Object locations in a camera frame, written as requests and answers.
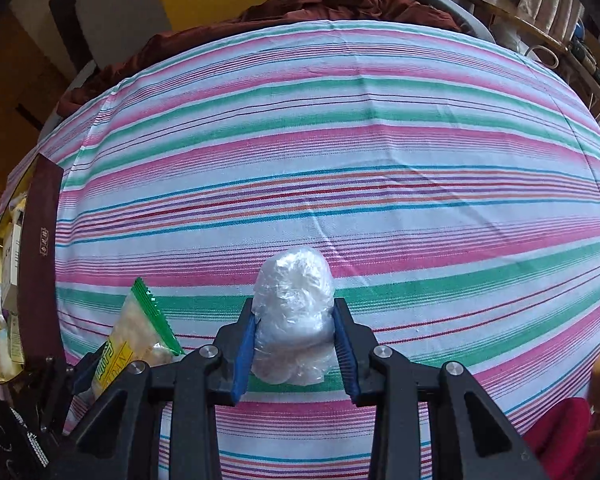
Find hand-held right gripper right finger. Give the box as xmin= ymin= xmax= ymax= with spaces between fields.
xmin=331 ymin=297 xmax=551 ymax=480

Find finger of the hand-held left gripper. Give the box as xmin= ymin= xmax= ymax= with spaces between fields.
xmin=40 ymin=352 xmax=101 ymax=435

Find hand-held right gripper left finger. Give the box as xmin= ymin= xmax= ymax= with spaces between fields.
xmin=70 ymin=297 xmax=258 ymax=480

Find green-edged cracker packet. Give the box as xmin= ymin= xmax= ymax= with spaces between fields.
xmin=89 ymin=277 xmax=186 ymax=403

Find maroon box with gold lining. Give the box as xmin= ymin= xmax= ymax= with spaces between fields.
xmin=0 ymin=152 xmax=66 ymax=386

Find red cloth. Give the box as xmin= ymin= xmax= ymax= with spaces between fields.
xmin=522 ymin=397 xmax=593 ymax=480

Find wooden wardrobe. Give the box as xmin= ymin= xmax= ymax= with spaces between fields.
xmin=0 ymin=0 xmax=88 ymax=201

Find maroon blanket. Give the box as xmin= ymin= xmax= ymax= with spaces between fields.
xmin=55 ymin=0 xmax=473 ymax=118

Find black rolled mat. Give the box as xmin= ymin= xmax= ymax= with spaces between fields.
xmin=49 ymin=0 xmax=93 ymax=73

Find wooden desk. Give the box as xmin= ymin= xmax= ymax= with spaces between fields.
xmin=410 ymin=0 xmax=568 ymax=56

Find cluttered shelf rack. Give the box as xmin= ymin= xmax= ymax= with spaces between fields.
xmin=565 ymin=10 xmax=600 ymax=131

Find pink patterned curtain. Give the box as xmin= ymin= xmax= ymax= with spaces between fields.
xmin=500 ymin=0 xmax=586 ymax=43

